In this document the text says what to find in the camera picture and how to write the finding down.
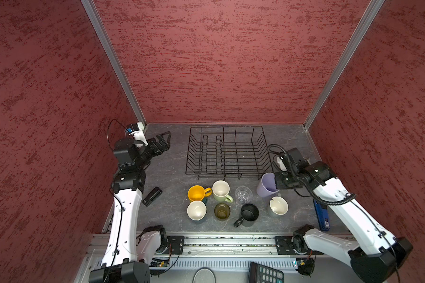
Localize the lavender plastic cup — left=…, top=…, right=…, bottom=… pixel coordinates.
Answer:
left=256, top=173, right=279, bottom=198

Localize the blue stapler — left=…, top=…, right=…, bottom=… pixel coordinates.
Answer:
left=313, top=199, right=330, bottom=232

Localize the yellow mug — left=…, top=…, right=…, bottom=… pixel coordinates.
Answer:
left=188, top=185, right=212, bottom=202

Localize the clear glass tumbler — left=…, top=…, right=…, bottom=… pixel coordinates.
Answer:
left=235, top=186, right=253, bottom=205

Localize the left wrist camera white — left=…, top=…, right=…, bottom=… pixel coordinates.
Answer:
left=126, top=122, right=148, bottom=147

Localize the round grey disc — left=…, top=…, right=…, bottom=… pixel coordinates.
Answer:
left=192, top=268, right=216, bottom=283

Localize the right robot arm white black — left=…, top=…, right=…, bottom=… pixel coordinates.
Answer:
left=268, top=144, right=413, bottom=283

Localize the olive green glass cup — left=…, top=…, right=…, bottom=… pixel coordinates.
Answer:
left=214, top=203, right=231, bottom=221

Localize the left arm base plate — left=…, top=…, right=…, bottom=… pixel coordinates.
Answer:
left=156, top=235, right=185, bottom=256

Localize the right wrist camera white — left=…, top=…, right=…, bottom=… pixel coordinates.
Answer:
left=276, top=156, right=287, bottom=172

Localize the black wire dish rack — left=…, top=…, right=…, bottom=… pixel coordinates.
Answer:
left=185, top=126, right=273, bottom=179

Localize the white cup dark green base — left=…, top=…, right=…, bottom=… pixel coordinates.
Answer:
left=187, top=200, right=207, bottom=222

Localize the white ceramic mug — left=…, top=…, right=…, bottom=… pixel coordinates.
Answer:
left=268, top=196, right=289, bottom=217

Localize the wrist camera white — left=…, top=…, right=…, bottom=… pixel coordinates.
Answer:
left=276, top=156, right=287, bottom=172
left=126, top=122, right=148, bottom=147

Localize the cream mug green handle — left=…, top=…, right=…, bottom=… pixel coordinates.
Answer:
left=212, top=180, right=234, bottom=203

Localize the black calculator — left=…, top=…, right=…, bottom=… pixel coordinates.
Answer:
left=247, top=262, right=285, bottom=283

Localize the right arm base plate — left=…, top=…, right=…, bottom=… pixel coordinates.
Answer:
left=275, top=236, right=323, bottom=256

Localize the black stapler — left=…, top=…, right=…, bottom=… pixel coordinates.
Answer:
left=142, top=187, right=163, bottom=207

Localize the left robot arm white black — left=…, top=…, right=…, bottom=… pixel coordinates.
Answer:
left=89, top=132, right=171, bottom=283

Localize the black mug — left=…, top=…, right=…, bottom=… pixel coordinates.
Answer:
left=234, top=204, right=259, bottom=228

